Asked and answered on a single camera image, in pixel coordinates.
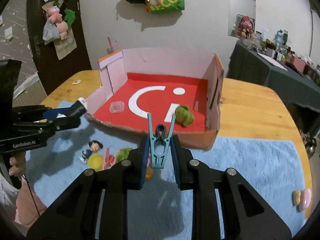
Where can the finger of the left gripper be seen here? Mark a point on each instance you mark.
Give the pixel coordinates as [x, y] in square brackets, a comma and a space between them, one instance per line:
[38, 112]
[50, 126]

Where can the brown paper bag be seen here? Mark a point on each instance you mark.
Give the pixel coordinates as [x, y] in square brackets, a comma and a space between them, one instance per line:
[66, 46]

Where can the small tag on table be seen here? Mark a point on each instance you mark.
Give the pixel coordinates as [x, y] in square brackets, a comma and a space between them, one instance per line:
[76, 82]

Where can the dark green covered table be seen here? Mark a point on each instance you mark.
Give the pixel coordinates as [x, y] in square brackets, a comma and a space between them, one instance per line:
[293, 88]

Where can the black and white bottle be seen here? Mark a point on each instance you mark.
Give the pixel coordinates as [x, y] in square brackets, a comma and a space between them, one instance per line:
[78, 109]

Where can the pink rabbit plush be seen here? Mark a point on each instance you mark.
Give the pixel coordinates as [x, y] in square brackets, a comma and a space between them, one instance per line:
[245, 29]

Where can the black-haired boy figurine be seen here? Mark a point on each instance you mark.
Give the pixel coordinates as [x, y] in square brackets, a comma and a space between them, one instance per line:
[94, 147]

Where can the yellow bottle cap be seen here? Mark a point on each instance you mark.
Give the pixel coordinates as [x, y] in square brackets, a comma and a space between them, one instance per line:
[95, 162]

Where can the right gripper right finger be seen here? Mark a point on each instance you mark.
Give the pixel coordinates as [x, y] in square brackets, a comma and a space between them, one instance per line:
[183, 170]

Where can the person's left hand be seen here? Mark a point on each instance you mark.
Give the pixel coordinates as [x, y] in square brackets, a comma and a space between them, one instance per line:
[17, 163]

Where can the teal clothes peg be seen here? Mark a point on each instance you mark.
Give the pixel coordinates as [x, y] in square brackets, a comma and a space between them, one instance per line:
[158, 137]

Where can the green fuzzy ball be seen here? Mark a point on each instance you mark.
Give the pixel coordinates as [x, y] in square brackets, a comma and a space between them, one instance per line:
[184, 117]
[123, 154]

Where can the green plush on door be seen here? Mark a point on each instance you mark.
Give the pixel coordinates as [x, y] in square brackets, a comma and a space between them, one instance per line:
[69, 17]

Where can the light blue fluffy mat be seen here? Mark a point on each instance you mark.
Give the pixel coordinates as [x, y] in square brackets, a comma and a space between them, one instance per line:
[160, 210]

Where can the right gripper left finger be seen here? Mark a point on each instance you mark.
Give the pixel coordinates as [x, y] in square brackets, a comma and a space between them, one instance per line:
[135, 174]

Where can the dark wooden door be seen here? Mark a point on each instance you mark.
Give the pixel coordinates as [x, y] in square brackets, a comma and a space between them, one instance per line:
[42, 34]

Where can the pink clothes peg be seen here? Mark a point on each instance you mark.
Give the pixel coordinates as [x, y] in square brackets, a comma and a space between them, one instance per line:
[108, 160]

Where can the orange cardboard box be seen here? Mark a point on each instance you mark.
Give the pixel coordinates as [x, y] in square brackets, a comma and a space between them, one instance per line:
[157, 81]

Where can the pink pig plush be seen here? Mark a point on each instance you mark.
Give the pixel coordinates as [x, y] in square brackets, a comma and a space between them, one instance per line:
[55, 17]

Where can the small orange toy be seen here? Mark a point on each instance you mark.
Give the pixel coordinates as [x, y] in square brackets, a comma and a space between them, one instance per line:
[149, 173]

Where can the wooden table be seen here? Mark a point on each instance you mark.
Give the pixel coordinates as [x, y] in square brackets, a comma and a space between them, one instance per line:
[247, 111]

